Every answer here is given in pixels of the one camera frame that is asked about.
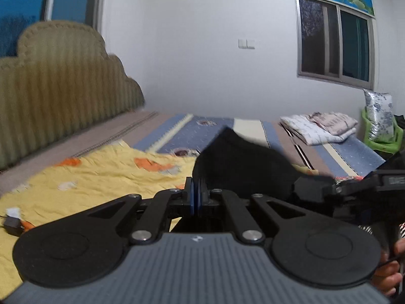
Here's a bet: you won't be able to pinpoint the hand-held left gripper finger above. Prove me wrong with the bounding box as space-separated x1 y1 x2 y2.
198 177 304 245
85 177 198 245

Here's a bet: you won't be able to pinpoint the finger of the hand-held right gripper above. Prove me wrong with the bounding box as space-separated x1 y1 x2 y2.
293 176 336 211

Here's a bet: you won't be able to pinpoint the black pants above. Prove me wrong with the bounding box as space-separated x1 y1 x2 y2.
192 127 333 203

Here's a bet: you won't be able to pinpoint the person's right hand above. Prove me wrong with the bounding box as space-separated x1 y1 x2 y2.
372 237 405 296

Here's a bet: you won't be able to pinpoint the folded white quilt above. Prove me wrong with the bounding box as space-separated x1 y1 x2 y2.
280 114 359 146

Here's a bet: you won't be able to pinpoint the blue patterned bed mat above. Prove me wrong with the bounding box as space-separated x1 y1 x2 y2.
133 114 387 178

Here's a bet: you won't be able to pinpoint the green plastic chair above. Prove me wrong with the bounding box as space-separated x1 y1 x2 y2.
361 108 405 154

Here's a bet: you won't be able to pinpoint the folded pink patterned cloth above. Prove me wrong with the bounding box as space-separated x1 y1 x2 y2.
308 111 359 137

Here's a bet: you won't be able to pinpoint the blue flower-print pillow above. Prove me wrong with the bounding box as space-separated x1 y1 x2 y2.
363 89 396 143

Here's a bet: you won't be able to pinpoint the grey-brown bed sheet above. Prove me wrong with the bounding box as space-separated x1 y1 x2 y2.
0 111 159 194

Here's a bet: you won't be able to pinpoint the yellow printed blanket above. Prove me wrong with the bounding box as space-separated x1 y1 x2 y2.
0 139 203 292

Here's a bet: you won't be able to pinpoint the grey framed window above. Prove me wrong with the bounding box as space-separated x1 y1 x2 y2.
296 0 377 89

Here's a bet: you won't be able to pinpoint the olive padded headboard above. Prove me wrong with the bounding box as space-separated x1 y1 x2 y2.
0 21 146 172

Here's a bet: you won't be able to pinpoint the black power adapter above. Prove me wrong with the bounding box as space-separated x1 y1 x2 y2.
3 217 21 236

